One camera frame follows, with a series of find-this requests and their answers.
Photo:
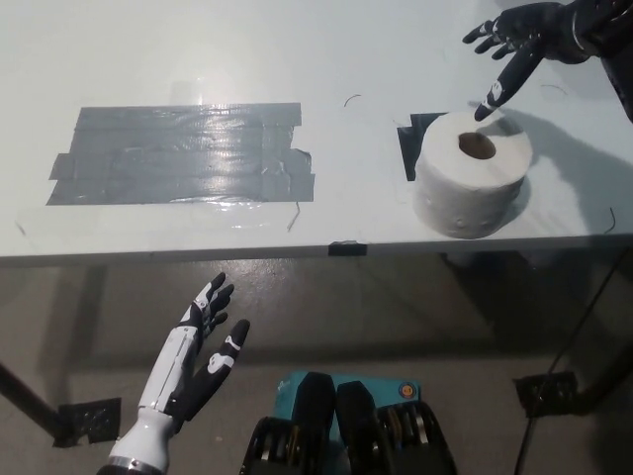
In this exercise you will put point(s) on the black table leg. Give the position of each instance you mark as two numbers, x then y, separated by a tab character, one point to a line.
591	401
25	398

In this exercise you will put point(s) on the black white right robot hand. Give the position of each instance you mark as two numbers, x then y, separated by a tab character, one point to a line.
539	34

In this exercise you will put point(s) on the grey duct tape patch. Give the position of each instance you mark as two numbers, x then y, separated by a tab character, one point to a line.
173	156

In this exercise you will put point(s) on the white toilet paper roll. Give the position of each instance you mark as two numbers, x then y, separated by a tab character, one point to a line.
455	203

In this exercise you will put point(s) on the black tape square spot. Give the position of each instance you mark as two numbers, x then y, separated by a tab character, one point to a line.
410	148

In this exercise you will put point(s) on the black teal robot body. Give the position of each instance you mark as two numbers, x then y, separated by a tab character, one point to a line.
356	435

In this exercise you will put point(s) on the wide clear tape strip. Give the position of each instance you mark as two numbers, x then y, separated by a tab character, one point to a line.
148	217

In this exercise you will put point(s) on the small black tape piece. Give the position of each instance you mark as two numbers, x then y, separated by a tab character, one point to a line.
347	249

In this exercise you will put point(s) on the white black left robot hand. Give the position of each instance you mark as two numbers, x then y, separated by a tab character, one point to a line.
165	381

